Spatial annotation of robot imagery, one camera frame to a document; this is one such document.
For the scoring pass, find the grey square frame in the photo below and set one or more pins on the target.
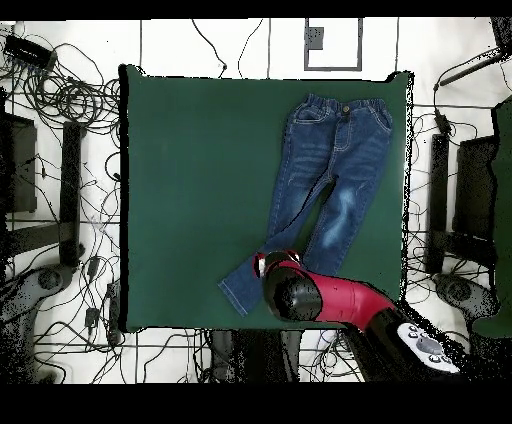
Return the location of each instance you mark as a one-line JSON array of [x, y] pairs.
[[333, 68]]

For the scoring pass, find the black equipment stand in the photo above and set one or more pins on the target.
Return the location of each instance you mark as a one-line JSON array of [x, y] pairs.
[[476, 188], [71, 180]]

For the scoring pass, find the grey wheeled base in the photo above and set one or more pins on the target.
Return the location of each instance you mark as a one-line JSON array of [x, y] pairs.
[[460, 292], [24, 296]]

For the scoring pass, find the black power strip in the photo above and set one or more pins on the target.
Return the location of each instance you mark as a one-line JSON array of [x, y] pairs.
[[28, 51]]

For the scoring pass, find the black rod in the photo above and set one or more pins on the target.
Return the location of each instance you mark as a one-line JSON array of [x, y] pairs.
[[468, 70]]

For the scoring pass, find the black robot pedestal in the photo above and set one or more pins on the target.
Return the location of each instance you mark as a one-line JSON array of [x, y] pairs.
[[256, 356]]

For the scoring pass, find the blue denim jeans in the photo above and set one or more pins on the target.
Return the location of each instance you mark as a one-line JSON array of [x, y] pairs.
[[344, 160]]

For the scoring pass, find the dark green table cloth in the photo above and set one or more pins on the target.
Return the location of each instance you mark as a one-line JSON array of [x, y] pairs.
[[180, 200]]

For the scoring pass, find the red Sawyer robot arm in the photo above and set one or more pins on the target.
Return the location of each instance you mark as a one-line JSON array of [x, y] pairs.
[[348, 300]]

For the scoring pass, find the black power adapter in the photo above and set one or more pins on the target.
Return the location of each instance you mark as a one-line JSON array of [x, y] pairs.
[[92, 318], [93, 267], [442, 122]]

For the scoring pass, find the dark grey square plate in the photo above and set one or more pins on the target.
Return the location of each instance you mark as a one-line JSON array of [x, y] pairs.
[[315, 38]]

